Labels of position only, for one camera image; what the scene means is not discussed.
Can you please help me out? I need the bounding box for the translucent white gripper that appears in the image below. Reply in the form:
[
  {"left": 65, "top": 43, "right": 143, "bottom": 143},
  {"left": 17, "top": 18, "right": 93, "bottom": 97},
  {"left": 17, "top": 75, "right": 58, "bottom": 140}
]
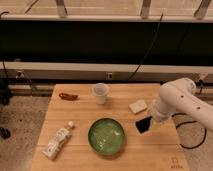
[{"left": 147, "top": 101, "right": 160, "bottom": 129}]

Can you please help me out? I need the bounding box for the black rectangular eraser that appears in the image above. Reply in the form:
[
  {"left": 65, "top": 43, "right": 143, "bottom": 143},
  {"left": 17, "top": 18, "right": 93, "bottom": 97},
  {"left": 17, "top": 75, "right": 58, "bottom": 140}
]
[{"left": 135, "top": 116, "right": 152, "bottom": 134}]

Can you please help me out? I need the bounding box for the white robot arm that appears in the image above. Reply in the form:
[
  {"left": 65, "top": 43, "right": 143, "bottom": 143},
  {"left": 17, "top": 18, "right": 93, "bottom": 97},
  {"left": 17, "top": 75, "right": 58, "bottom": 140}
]
[{"left": 148, "top": 78, "right": 213, "bottom": 132}]

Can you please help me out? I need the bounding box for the green ceramic bowl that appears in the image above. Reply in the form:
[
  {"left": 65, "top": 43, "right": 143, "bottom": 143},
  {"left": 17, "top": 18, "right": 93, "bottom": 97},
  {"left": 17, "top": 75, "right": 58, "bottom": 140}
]
[{"left": 88, "top": 118, "right": 126, "bottom": 156}]

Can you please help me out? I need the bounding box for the white rectangular sponge block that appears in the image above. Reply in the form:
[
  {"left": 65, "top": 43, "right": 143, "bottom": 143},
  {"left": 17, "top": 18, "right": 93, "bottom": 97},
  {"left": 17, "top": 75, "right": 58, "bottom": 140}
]
[{"left": 129, "top": 100, "right": 147, "bottom": 114}]

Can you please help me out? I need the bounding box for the red chili pepper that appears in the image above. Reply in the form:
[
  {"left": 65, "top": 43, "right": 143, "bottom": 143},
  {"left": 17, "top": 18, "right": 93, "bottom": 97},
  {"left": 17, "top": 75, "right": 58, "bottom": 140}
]
[{"left": 59, "top": 93, "right": 78, "bottom": 101}]

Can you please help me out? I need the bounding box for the white small bottle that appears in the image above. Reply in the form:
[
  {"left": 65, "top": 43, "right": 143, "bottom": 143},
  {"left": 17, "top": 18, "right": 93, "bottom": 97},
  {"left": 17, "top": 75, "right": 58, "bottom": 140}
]
[{"left": 42, "top": 121, "right": 75, "bottom": 160}]

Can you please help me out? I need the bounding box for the black object on floor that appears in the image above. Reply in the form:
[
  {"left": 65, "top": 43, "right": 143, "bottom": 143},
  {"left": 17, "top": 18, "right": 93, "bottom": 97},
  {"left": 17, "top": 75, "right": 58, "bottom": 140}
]
[{"left": 0, "top": 127, "right": 11, "bottom": 139}]

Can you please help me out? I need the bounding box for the black floor cable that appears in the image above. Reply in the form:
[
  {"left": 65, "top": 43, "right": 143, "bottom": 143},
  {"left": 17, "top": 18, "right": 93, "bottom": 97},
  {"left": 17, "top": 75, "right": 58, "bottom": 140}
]
[{"left": 171, "top": 112, "right": 208, "bottom": 150}]

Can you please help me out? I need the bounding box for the black hanging cable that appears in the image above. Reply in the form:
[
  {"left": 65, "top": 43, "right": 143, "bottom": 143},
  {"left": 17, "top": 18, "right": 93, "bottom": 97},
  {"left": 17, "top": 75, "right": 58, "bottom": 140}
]
[{"left": 126, "top": 12, "right": 165, "bottom": 82}]

